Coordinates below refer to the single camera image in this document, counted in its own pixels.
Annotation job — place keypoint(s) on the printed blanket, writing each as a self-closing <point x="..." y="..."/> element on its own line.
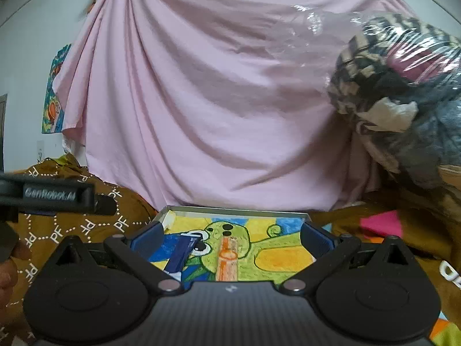
<point x="119" y="205"/>

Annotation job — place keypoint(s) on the dark blue snack packet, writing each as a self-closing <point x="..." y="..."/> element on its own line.
<point x="182" y="254"/>

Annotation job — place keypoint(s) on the grey box with cartoon drawing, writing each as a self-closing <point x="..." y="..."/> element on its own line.
<point x="263" y="256"/>

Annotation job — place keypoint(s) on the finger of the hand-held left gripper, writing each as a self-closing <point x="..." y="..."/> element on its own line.
<point x="106" y="205"/>

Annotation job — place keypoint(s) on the white wall socket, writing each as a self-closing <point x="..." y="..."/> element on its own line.
<point x="40" y="150"/>

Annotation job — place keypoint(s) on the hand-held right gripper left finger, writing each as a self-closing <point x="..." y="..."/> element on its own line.
<point x="148" y="238"/>

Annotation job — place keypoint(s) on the wall poster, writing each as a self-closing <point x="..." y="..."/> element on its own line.
<point x="54" y="108"/>

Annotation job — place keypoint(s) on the pink cloth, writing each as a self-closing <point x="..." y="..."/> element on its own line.
<point x="201" y="97"/>

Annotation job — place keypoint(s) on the clear bag of clothes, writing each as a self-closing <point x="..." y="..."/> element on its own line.
<point x="403" y="90"/>

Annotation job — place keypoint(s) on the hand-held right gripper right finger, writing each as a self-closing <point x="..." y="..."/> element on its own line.
<point x="317" y="240"/>

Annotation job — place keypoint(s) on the person's left hand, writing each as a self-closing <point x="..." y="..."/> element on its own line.
<point x="8" y="277"/>

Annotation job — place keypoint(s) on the cardboard box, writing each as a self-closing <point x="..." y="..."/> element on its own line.
<point x="452" y="174"/>

